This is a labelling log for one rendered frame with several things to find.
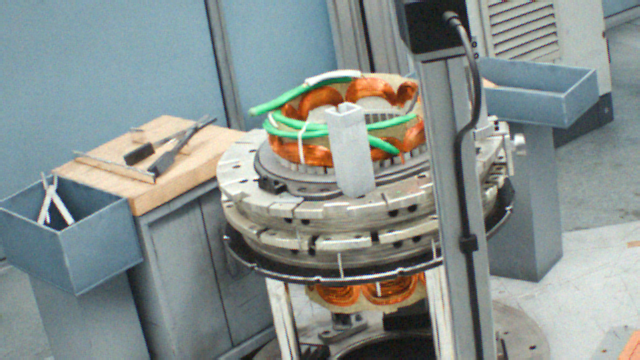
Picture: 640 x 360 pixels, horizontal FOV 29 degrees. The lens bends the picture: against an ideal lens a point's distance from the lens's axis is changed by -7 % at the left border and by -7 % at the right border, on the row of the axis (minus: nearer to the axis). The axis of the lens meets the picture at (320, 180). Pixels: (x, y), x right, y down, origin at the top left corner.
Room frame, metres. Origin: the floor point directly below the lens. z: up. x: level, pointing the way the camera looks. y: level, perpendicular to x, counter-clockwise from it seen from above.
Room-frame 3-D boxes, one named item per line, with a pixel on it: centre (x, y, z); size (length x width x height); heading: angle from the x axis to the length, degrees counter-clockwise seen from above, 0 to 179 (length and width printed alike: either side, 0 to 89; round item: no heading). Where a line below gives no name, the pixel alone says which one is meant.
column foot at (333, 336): (1.47, 0.00, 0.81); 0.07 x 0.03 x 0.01; 115
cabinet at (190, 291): (1.53, 0.20, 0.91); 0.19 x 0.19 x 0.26; 41
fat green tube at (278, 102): (1.40, 0.01, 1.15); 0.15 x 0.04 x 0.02; 122
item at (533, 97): (1.60, -0.26, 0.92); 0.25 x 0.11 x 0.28; 50
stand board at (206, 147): (1.53, 0.20, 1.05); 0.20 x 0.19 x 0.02; 131
